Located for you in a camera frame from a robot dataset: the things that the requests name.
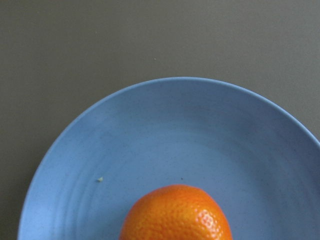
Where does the blue plate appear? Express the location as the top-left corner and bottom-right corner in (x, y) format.
(17, 77), (320, 240)

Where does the orange fruit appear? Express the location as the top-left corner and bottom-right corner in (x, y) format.
(119, 184), (233, 240)

